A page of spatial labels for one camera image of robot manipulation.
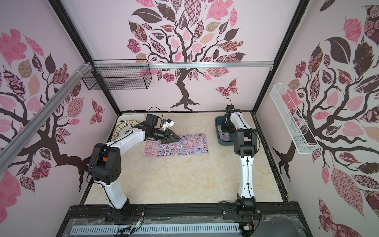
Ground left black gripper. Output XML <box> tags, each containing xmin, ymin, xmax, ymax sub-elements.
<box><xmin>148</xmin><ymin>127</ymin><xmax>180</xmax><ymax>144</ymax></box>

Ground teal plastic storage box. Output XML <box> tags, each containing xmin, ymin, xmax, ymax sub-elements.
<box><xmin>215</xmin><ymin>116</ymin><xmax>236</xmax><ymax>146</ymax></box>

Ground character sticker sheet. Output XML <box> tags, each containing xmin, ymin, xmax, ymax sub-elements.
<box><xmin>194</xmin><ymin>133</ymin><xmax>209</xmax><ymax>155</ymax></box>
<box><xmin>157</xmin><ymin>144</ymin><xmax>170</xmax><ymax>157</ymax></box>
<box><xmin>170</xmin><ymin>139</ymin><xmax>183</xmax><ymax>156</ymax></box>

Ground pink sticker sheet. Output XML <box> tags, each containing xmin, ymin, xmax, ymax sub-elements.
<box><xmin>143</xmin><ymin>140</ymin><xmax>159</xmax><ymax>158</ymax></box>

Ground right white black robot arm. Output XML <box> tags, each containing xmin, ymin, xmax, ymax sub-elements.
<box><xmin>221</xmin><ymin>105</ymin><xmax>260</xmax><ymax>213</ymax></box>

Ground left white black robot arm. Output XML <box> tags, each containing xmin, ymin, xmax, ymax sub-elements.
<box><xmin>88</xmin><ymin>114</ymin><xmax>181</xmax><ymax>210</ymax></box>

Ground white plastic tray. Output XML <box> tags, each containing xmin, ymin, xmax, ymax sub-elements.
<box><xmin>116</xmin><ymin>113</ymin><xmax>146</xmax><ymax>125</ymax></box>

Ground patterned ceramic plate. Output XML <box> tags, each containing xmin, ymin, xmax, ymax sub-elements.
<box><xmin>113</xmin><ymin>120</ymin><xmax>140</xmax><ymax>140</ymax></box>

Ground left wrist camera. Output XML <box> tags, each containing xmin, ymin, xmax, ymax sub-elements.
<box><xmin>162</xmin><ymin>119</ymin><xmax>175</xmax><ymax>130</ymax></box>

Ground aluminium rail back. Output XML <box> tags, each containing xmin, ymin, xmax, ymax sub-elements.
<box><xmin>94</xmin><ymin>61</ymin><xmax>274</xmax><ymax>69</ymax></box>

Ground aluminium rail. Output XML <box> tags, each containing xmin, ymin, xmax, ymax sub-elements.
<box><xmin>94</xmin><ymin>61</ymin><xmax>274</xmax><ymax>69</ymax></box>
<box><xmin>1</xmin><ymin>62</ymin><xmax>92</xmax><ymax>173</ymax></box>

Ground white wire shelf basket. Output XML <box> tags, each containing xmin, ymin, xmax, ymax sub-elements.
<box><xmin>269</xmin><ymin>84</ymin><xmax>321</xmax><ymax>155</ymax></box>

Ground black wire basket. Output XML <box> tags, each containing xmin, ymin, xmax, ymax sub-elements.
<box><xmin>82</xmin><ymin>61</ymin><xmax>153</xmax><ymax>90</ymax></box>

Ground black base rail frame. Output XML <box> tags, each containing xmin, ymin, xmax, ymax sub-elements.
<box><xmin>57</xmin><ymin>201</ymin><xmax>311</xmax><ymax>237</ymax></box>

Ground white slotted cable duct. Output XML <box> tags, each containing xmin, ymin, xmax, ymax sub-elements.
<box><xmin>68</xmin><ymin>223</ymin><xmax>241</xmax><ymax>237</ymax></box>

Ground aluminium rail left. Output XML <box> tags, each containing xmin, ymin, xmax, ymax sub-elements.
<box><xmin>1</xmin><ymin>62</ymin><xmax>92</xmax><ymax>173</ymax></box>

